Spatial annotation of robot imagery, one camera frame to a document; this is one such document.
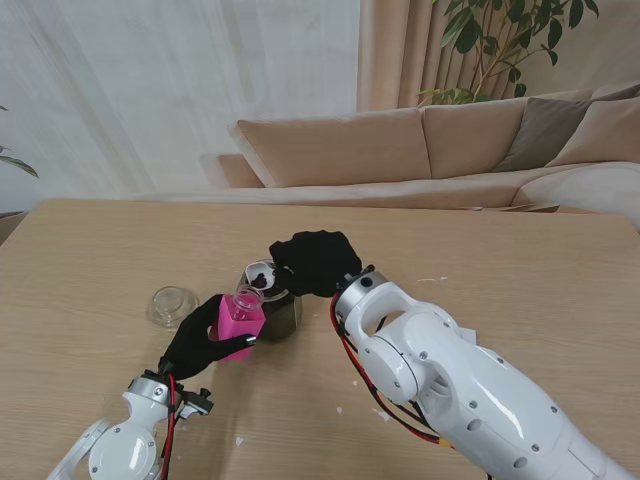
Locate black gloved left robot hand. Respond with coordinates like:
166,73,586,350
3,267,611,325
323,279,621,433
158,294,257,382

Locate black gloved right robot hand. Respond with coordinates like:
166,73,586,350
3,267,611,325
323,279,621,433
268,230,362,299

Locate pink coffee jar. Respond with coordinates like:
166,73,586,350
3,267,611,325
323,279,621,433
215,287,266,362

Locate clear glass jar lid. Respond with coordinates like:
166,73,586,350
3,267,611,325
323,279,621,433
146,285,200,329

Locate white plastic spoon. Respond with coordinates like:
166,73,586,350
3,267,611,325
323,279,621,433
245,259,280,292

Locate glass jar of coffee beans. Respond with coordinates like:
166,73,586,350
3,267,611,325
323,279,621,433
238,262,304,344

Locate beige sofa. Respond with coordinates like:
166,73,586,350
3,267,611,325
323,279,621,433
199,82,640,231

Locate beige pleated curtain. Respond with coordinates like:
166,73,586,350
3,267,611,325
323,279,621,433
355,0,531,112

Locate white sheer curtain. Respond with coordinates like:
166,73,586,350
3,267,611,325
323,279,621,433
0,0,362,201

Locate small green plant leaves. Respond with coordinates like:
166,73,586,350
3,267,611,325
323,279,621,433
0,104,40,179

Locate grey sofa cushion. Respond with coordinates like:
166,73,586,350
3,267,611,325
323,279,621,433
494,96,596,174

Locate tall green leafy plant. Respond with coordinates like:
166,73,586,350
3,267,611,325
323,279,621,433
417,0,600,106

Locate beige sofa cushion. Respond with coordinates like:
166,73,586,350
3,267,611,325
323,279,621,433
547,97,640,169

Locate left arm red cable bundle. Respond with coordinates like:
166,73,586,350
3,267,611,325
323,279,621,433
158,374,182,480

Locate arm red cable bundle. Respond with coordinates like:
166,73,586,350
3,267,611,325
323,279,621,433
158,374,182,480
329,294,494,480

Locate right arm red cable bundle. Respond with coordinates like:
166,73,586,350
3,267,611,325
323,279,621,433
329,294,494,480

